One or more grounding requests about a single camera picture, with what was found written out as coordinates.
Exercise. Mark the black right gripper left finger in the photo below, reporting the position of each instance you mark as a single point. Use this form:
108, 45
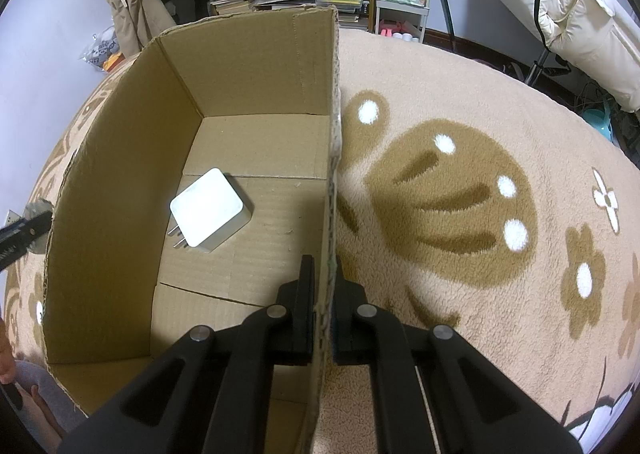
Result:
211, 391

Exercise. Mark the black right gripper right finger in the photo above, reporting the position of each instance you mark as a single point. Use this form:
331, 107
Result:
432, 391

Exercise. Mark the beige hanging coat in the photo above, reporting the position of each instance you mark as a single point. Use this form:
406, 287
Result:
138, 22

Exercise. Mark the brown cardboard box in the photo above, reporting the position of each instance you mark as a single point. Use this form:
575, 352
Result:
255, 95

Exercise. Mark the wall power outlet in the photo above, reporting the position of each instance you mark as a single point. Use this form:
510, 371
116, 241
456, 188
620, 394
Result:
11, 217

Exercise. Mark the white power adapter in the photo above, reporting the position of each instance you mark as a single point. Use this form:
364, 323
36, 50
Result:
208, 212

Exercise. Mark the cream puffy jacket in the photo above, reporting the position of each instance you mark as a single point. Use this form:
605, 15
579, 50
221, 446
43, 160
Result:
597, 36

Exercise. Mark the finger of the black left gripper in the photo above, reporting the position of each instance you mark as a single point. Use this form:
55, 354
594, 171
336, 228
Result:
19, 238

